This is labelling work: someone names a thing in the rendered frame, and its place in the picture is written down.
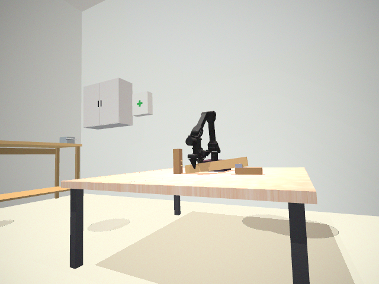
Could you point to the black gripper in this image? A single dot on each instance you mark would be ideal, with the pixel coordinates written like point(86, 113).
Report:
point(195, 157)

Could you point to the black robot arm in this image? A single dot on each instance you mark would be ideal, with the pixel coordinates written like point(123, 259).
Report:
point(194, 139)

